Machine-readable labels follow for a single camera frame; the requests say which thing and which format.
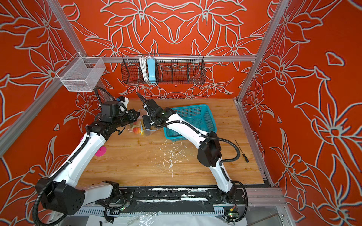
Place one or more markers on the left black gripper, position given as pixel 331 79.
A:
pixel 131 112

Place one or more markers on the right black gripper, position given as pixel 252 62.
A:
pixel 145 121

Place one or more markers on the clear zip top bag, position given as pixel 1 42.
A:
pixel 140 123

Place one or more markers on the red yellow mango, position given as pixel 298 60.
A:
pixel 137 130

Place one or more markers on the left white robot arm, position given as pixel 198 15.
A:
pixel 59 192

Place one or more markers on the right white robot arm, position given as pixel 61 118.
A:
pixel 209 153

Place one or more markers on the pink plastic cup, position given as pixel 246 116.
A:
pixel 99 149

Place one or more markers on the teal plastic basket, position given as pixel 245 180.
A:
pixel 199 116

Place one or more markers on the light blue box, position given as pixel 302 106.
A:
pixel 151 70

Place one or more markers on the black screwdriver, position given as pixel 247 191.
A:
pixel 243 154

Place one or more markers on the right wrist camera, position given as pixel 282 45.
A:
pixel 151 104

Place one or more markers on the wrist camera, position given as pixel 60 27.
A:
pixel 113 109
pixel 151 104

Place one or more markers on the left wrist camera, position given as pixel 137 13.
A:
pixel 113 109

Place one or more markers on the black wire wall basket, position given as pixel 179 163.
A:
pixel 170 69

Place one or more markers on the clear plastic wall bin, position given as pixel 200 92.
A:
pixel 79 76

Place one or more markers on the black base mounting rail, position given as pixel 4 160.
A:
pixel 208 194

